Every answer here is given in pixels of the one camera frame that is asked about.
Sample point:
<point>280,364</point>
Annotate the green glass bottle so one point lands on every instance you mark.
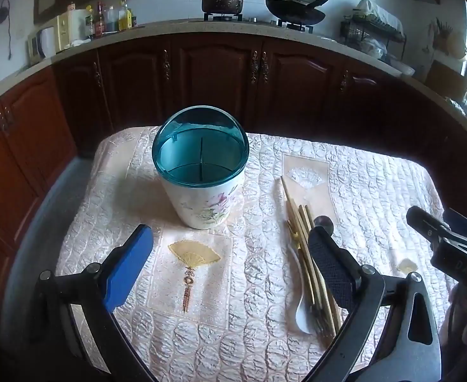
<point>90,26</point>

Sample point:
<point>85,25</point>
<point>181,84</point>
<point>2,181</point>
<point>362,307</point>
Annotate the clear plastic bottle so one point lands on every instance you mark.
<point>111,22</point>

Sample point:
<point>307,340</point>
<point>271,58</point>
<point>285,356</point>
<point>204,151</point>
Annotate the wooden chopstick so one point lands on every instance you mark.
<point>307,232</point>
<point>308,215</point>
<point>302,238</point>
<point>293,219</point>

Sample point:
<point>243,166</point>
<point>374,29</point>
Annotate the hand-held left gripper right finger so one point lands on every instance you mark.
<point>333,274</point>

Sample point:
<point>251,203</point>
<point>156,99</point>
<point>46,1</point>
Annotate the wooden cutting board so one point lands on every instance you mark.
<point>448,81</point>

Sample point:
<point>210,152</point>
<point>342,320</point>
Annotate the cream quilted tablecloth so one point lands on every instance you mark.
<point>237,286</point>

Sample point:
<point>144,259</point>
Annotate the black dish rack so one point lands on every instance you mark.
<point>372,32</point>

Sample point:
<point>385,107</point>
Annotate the dark hanging ladle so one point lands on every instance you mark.
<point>2,16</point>

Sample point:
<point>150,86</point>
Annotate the dark metal spoon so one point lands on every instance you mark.
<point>324,223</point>

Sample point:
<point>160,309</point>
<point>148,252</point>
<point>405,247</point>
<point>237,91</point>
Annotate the gas stove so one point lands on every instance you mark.
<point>253,20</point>

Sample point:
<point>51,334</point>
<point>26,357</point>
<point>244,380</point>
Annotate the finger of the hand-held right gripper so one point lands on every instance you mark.
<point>426,223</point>
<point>466,227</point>

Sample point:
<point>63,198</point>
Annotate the white plastic spoon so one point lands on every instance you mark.
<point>306,318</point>

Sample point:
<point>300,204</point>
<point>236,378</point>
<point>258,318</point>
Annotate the white electric kettle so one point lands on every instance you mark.
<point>47,41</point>

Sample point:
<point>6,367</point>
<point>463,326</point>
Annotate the black wok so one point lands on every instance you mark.
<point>295,12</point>

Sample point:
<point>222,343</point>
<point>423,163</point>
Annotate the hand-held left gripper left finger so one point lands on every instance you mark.
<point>130,270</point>

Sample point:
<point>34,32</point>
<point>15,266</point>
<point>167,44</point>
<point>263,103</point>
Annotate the grey stone countertop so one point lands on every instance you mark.
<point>170,28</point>

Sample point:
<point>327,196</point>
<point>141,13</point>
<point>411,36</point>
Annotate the yellow oil bottle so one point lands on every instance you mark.
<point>125,18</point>

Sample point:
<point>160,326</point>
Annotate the red label sauce bottle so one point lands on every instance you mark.
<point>100,24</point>

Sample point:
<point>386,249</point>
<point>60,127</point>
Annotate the brown wooden base cabinets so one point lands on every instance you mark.
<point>217,79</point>

